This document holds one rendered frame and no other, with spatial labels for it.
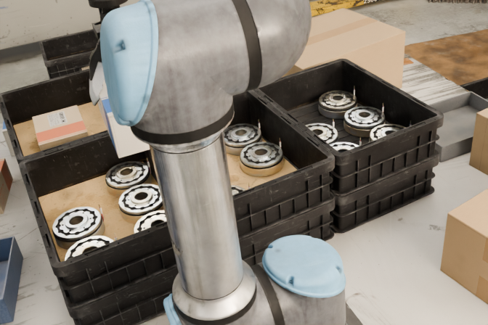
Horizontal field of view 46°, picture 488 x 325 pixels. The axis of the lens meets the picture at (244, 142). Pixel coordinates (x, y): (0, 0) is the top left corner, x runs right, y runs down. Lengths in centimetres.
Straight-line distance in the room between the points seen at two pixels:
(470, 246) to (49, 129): 103
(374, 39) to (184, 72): 133
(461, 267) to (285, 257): 51
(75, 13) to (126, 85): 398
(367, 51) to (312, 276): 110
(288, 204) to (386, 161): 26
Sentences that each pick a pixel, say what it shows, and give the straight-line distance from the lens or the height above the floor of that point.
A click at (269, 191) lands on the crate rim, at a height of 92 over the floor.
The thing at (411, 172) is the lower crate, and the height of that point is 81.
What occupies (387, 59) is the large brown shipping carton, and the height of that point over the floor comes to 83.
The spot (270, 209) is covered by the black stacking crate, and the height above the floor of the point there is 86.
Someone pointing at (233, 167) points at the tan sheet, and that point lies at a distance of 138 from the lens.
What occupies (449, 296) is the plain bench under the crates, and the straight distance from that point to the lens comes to 127.
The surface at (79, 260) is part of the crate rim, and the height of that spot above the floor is 93.
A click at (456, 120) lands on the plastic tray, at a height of 70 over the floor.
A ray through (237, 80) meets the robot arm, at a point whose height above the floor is 137.
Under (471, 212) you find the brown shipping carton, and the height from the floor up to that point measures 86.
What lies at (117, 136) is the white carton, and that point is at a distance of 106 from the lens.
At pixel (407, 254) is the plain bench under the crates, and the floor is 70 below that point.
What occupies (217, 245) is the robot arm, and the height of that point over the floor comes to 115.
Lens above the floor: 163
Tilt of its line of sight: 33 degrees down
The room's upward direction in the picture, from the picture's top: 6 degrees counter-clockwise
